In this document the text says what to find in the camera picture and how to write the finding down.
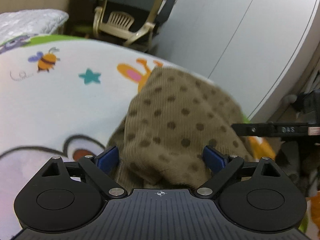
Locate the tan polka dot garment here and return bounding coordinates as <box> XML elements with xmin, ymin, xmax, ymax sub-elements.
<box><xmin>108</xmin><ymin>68</ymin><xmax>253</xmax><ymax>191</ymax></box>

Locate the beige mesh office chair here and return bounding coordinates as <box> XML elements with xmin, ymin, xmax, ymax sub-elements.
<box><xmin>90</xmin><ymin>0</ymin><xmax>176</xmax><ymax>52</ymax></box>

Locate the cartoon animal print blanket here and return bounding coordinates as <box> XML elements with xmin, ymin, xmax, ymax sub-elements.
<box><xmin>1</xmin><ymin>35</ymin><xmax>319</xmax><ymax>239</ymax></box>

